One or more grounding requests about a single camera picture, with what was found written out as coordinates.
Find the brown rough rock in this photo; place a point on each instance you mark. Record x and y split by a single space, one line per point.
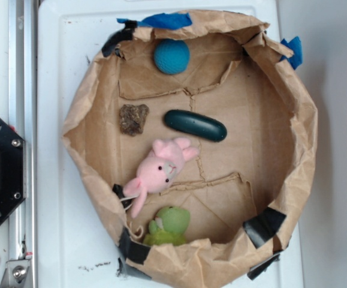
133 119

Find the brown paper bag bin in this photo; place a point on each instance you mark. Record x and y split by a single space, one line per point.
245 194

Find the dark green oblong toy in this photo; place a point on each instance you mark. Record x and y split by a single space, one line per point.
196 124

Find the pink plush bunny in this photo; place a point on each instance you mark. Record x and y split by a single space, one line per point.
158 170

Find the green plush frog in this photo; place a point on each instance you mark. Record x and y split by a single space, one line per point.
168 227

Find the blue textured ball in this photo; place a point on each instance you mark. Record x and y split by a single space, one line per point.
172 56

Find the aluminium extrusion rail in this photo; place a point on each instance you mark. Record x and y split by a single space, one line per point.
22 115

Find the metal corner bracket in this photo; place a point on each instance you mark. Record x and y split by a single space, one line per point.
17 274

